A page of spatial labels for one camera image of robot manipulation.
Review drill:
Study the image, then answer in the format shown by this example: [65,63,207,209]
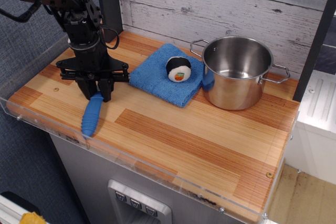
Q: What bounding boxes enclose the grey cabinet with button panel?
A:
[51,135,240,223]

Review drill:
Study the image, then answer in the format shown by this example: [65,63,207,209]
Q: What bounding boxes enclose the clear acrylic table guard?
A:
[1,45,299,223]

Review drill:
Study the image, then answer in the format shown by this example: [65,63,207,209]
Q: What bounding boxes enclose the plush sushi roll toy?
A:
[165,57,192,82]

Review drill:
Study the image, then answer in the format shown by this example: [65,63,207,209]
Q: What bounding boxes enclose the stainless steel pot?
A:
[199,36,290,111]

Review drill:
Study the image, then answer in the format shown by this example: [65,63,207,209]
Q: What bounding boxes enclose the white appliance at right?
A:
[284,70,335,184]

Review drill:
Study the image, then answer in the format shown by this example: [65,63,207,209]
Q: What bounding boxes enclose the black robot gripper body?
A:
[56,35,129,82]

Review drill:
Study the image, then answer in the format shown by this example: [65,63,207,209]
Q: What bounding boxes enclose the black vertical post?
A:
[94,0,124,43]
[292,0,336,102]

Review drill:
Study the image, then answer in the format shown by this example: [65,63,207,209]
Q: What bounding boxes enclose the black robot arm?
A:
[1,0,129,102]

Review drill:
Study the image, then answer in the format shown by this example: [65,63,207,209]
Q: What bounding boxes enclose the black vertical post right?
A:
[292,0,336,102]

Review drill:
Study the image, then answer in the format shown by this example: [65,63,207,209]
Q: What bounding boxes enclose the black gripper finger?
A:
[98,79,114,102]
[76,77,98,100]

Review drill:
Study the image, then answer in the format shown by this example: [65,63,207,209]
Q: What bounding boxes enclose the black vertical post left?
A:
[94,0,124,43]

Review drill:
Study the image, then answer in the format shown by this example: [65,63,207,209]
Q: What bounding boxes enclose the blue handled metal fork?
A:
[81,91,103,137]

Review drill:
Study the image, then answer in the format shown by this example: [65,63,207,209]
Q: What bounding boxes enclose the blue folded cloth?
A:
[130,44,203,108]

